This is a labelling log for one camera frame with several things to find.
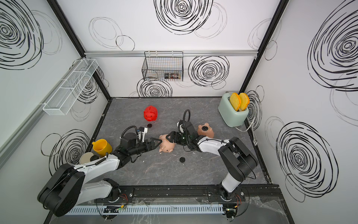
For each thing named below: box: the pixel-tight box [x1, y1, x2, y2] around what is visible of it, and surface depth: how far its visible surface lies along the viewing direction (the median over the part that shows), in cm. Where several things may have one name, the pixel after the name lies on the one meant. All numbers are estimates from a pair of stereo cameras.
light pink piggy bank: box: [158, 133, 175, 153], surface depth 85 cm
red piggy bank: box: [143, 105, 159, 122], surface depth 102 cm
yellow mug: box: [91, 138, 113, 157], surface depth 85 cm
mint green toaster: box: [218, 92, 250, 128], surface depth 95 cm
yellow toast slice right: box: [238, 92, 250, 112], surface depth 91 cm
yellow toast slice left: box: [229, 92, 242, 112], surface depth 93 cm
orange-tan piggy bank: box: [197, 122, 214, 139], surface depth 91 cm
